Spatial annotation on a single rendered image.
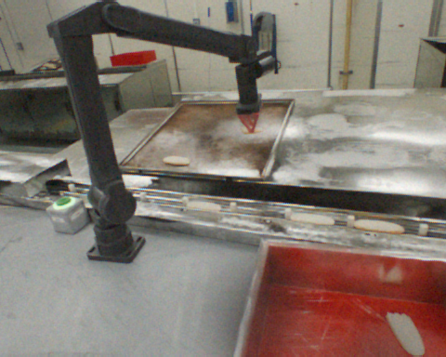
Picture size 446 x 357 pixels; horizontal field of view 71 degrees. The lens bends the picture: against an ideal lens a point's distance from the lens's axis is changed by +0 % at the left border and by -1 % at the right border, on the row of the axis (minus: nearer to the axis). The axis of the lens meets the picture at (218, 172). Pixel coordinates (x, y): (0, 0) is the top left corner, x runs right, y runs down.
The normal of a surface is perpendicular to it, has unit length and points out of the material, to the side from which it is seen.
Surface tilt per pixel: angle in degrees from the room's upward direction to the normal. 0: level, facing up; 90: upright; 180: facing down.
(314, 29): 90
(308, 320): 0
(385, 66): 90
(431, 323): 0
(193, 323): 0
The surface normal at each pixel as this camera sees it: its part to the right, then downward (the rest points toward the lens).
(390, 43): -0.37, 0.45
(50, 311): -0.11, -0.89
